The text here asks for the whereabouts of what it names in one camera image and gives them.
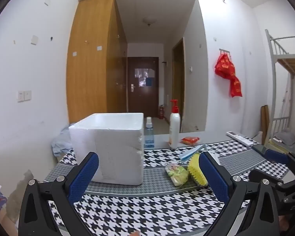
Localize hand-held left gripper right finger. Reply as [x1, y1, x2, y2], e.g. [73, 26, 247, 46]
[199, 151, 279, 236]

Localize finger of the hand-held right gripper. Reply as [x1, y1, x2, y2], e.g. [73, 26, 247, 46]
[264, 149, 294, 170]
[249, 168, 287, 190]

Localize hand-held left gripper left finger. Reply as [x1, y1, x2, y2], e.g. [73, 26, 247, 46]
[18, 152, 100, 236]

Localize yellow sponge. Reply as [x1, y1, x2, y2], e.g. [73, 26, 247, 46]
[187, 153, 209, 187]

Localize blue face mask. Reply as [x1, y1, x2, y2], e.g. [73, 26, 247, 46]
[179, 145, 207, 164]

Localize green plastic packet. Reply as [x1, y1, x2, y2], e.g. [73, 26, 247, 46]
[165, 161, 190, 187]

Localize white foam box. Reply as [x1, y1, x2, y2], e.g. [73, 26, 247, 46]
[69, 113, 145, 185]

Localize black phone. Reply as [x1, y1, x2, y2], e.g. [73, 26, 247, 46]
[252, 144, 269, 155]

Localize wooden planks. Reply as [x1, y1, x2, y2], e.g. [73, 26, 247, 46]
[261, 105, 270, 144]

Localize white remote control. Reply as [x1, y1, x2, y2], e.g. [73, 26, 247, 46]
[226, 131, 255, 148]

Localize light blue cloth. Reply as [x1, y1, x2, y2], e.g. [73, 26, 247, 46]
[51, 124, 75, 156]

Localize red snack packet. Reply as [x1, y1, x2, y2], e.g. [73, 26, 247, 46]
[181, 136, 200, 145]

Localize white lotion pump bottle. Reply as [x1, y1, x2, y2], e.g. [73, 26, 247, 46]
[168, 100, 181, 149]

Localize houndstooth tablecloth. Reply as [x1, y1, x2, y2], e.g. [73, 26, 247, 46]
[43, 139, 295, 236]

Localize blue spray bottle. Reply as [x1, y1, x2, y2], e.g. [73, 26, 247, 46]
[144, 117, 155, 149]

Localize metal bunk bed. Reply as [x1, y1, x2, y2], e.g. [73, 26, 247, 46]
[264, 29, 295, 153]

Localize wooden side door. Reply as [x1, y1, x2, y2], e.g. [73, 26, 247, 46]
[171, 37, 185, 132]

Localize dark brown door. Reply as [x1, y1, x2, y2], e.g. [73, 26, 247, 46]
[127, 56, 159, 118]

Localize red plastic bags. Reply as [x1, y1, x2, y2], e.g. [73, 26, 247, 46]
[214, 53, 242, 97]

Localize wooden wardrobe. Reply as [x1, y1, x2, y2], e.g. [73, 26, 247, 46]
[66, 0, 128, 124]

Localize paper notices on door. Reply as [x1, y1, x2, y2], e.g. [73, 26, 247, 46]
[135, 67, 155, 88]

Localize ceiling lamp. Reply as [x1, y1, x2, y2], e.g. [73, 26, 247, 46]
[143, 17, 158, 27]

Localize white wall socket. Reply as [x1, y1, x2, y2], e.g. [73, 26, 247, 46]
[17, 90, 32, 102]

